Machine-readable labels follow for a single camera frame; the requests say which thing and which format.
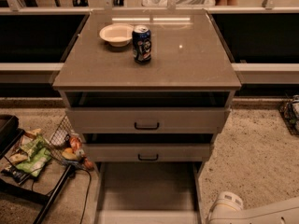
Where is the blue soda can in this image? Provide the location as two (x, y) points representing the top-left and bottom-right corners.
(132, 25), (151, 63)

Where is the orange fruit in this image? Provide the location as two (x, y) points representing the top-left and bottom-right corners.
(62, 147), (78, 161)

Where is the black cable on floor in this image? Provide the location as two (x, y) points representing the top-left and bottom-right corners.
(69, 166), (93, 224)

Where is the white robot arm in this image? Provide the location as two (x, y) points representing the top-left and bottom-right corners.
(206, 191), (299, 224)

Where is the white bowl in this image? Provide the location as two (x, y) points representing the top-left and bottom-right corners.
(99, 23), (134, 47)

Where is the wire basket with snacks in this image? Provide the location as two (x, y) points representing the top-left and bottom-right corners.
(49, 116), (94, 171)

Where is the black metal stand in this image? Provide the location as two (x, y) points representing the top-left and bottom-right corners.
(0, 114), (77, 224)

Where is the drawer with black handle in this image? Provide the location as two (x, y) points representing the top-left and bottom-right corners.
(94, 162), (202, 224)
(83, 144), (210, 161)
(65, 107), (230, 133)

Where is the wire basket at right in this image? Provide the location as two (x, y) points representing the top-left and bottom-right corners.
(279, 95), (299, 135)

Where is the grey drawer cabinet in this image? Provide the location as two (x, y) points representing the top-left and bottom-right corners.
(54, 9), (240, 224)

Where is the green chip bag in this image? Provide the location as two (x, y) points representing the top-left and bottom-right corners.
(16, 135), (51, 177)

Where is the dark blue snack bag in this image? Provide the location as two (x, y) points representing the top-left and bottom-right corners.
(1, 166), (30, 185)

